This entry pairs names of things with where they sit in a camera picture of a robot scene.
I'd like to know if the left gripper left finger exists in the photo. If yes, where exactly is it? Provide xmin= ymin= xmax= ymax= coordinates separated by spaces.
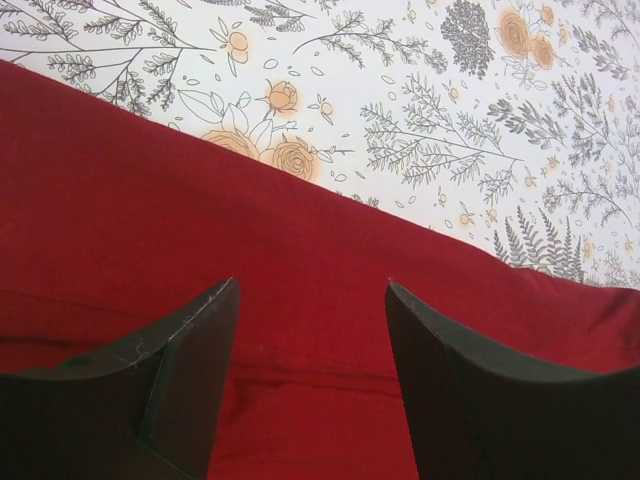
xmin=1 ymin=279 xmax=240 ymax=479

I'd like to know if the dark red t shirt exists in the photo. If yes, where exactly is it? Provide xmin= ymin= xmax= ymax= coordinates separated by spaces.
xmin=1 ymin=63 xmax=639 ymax=479

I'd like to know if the floral table cloth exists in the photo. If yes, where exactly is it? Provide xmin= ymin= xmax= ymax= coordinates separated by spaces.
xmin=1 ymin=1 xmax=639 ymax=288

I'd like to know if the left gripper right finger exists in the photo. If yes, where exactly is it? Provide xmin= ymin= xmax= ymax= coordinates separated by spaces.
xmin=385 ymin=283 xmax=639 ymax=479

